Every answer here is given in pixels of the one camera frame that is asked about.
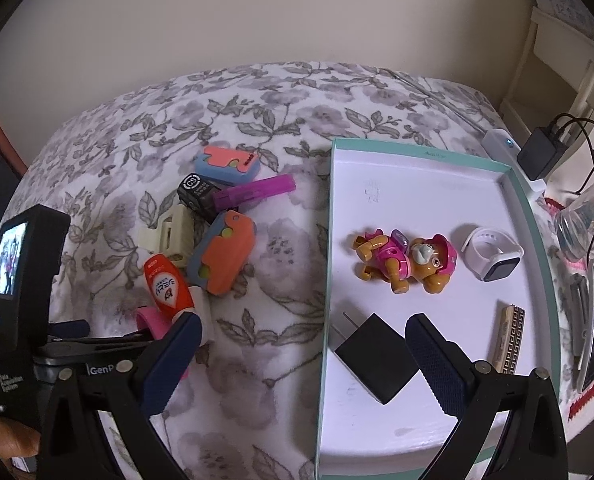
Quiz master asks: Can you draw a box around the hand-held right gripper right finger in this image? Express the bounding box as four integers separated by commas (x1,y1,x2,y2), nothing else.
404,312,570,480

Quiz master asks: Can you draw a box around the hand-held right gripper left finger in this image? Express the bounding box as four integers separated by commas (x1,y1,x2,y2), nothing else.
37,312,204,480

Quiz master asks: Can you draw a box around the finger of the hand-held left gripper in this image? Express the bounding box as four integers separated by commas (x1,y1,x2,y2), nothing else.
52,319,91,339
42,335,159,360

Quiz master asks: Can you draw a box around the pink kids watch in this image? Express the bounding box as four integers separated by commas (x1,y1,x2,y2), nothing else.
136,307,190,381

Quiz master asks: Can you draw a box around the black charger plug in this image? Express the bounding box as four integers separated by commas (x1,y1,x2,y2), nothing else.
333,311,420,405

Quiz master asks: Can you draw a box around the orange toothpaste tube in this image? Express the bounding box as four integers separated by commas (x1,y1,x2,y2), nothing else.
144,255,198,326

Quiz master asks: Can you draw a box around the gold patterned harmonica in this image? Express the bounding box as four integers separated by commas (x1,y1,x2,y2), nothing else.
484,302,528,373

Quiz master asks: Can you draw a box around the pink brown puppy toy figure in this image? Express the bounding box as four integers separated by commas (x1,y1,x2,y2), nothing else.
353,227,458,295

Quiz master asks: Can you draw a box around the large orange blue toy case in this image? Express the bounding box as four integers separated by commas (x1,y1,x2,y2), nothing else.
187,210,255,295

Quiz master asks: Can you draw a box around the cream hair claw clip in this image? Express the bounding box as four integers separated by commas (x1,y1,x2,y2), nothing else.
138,205,195,267

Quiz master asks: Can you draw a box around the white smartwatch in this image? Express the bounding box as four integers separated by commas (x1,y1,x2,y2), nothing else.
449,226,524,283

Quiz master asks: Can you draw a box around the black toy car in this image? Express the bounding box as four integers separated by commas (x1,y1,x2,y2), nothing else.
177,174,228,223

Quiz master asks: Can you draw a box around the teal white cardboard tray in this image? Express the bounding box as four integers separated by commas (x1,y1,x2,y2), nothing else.
316,137,570,480

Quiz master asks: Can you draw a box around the purple plastic stick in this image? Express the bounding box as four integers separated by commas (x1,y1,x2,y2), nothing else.
213,175,297,211

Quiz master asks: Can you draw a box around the small orange blue puzzle toy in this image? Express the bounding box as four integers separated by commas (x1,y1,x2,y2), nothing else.
194,146,260,186

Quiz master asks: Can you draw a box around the red white crochet mat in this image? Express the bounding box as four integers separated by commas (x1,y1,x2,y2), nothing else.
542,192,594,422

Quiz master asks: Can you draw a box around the grey phone stand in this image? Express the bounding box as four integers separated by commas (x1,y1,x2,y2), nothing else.
569,275,592,391

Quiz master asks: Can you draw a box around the grey floral blanket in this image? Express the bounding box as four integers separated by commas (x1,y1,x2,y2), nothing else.
2,62,542,480

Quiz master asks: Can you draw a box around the clear glass jar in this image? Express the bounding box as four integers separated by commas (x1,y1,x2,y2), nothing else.
554,177,594,263

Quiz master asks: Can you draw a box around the white power strip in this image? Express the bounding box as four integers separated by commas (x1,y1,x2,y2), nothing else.
482,129,548,196

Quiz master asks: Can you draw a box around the black power adapter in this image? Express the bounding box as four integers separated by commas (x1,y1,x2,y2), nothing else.
519,127,568,181

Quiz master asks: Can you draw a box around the white wooden shelf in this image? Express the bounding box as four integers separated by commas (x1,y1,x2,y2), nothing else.
497,5,594,131

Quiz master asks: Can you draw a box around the black charger cable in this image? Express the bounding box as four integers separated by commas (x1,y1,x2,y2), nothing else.
547,114,594,261

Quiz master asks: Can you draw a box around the white power strip cable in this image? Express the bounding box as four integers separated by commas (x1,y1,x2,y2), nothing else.
397,72,488,136

